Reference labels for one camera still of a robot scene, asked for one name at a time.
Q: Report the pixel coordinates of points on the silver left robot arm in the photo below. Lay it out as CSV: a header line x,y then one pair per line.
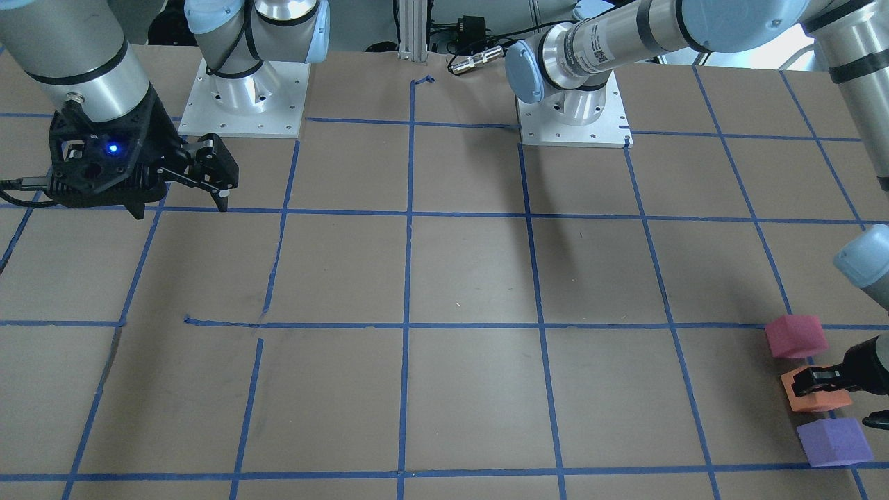
x,y
850,35

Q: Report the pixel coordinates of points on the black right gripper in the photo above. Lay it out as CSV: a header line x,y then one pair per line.
x,y
154,133

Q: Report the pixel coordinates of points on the orange foam cube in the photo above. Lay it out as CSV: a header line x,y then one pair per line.
x,y
815,402

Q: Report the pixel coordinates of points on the silver cylindrical connector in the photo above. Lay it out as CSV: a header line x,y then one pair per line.
x,y
473,62

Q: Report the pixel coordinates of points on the aluminium frame post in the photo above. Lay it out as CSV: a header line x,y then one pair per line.
x,y
413,30

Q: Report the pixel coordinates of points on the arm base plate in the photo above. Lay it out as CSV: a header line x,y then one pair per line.
x,y
576,118
267,104

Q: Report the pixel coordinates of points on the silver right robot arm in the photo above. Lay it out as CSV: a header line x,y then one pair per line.
x,y
78,47

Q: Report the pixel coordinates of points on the purple foam cube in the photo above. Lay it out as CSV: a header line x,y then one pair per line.
x,y
834,442

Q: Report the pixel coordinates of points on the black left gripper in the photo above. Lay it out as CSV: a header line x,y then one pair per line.
x,y
869,365

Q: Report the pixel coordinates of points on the pink foam cube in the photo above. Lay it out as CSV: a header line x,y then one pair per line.
x,y
796,336

